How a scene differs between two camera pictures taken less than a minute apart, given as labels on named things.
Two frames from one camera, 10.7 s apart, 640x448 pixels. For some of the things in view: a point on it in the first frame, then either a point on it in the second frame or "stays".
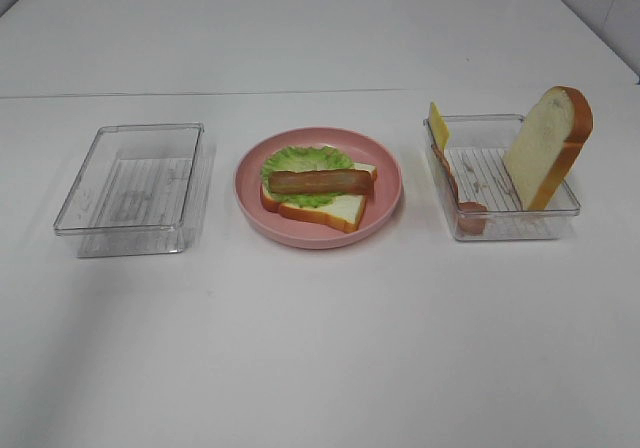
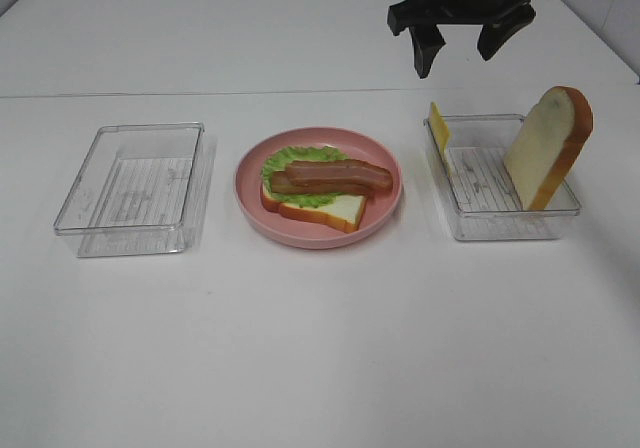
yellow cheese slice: (439, 127) stays
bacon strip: (471, 215) → (372, 176)
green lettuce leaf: (303, 158) stays
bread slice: (344, 213) stays
